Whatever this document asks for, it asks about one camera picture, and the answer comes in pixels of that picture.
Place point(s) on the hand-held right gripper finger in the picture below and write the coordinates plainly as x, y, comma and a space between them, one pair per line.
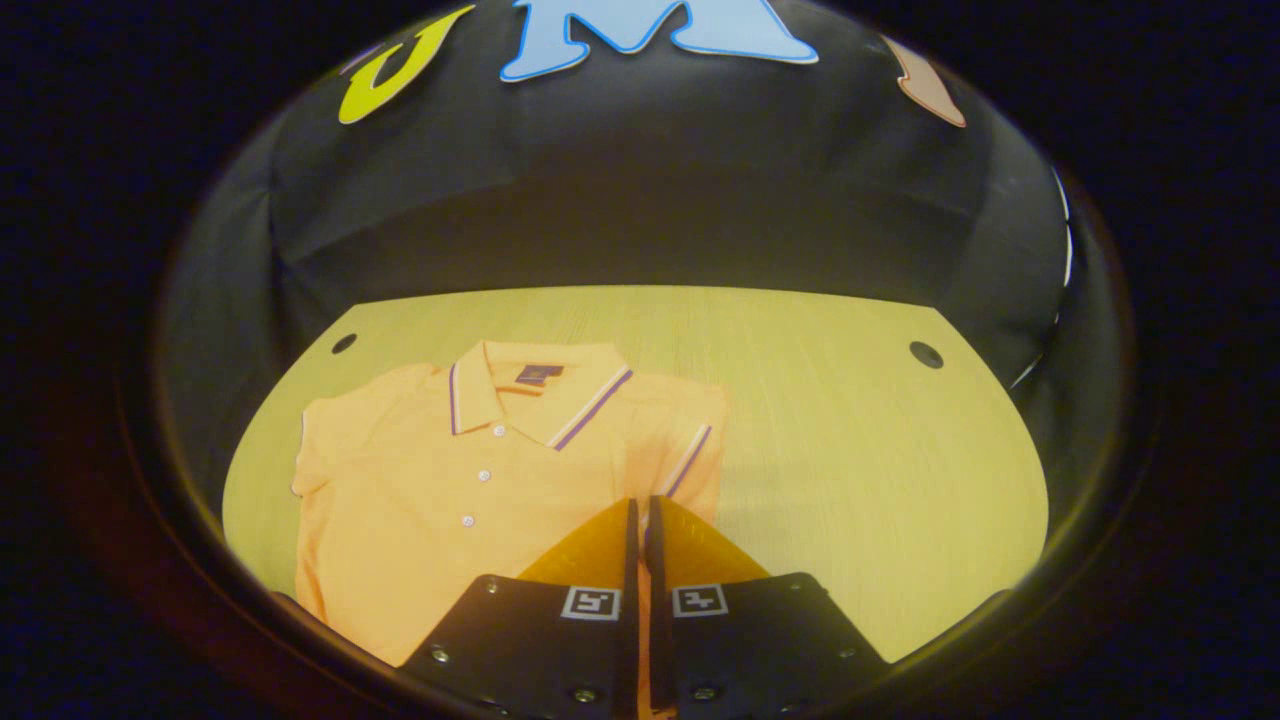
653, 560
633, 560

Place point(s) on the orange T-shirt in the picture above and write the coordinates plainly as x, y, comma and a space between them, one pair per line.
420, 500

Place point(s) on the black backdrop cloth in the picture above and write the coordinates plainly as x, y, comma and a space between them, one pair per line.
640, 200

